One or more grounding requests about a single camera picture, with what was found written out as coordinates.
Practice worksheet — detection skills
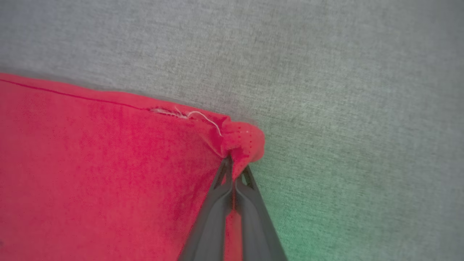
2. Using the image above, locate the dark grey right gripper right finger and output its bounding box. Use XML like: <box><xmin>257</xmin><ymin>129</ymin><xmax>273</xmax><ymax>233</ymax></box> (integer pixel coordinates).
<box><xmin>235</xmin><ymin>166</ymin><xmax>287</xmax><ymax>261</ymax></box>

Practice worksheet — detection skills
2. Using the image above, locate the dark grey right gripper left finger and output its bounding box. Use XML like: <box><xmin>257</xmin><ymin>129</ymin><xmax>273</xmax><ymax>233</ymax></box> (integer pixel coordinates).
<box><xmin>178</xmin><ymin>157</ymin><xmax>232</xmax><ymax>261</ymax></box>

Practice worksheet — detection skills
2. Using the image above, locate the red and white towel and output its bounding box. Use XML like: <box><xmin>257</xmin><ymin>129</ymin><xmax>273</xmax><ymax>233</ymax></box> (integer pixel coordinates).
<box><xmin>0</xmin><ymin>72</ymin><xmax>266</xmax><ymax>261</ymax></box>

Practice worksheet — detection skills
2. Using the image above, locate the grey fabric sofa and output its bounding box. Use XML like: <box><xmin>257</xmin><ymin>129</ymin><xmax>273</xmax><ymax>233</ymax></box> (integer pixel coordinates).
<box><xmin>0</xmin><ymin>0</ymin><xmax>464</xmax><ymax>261</ymax></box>

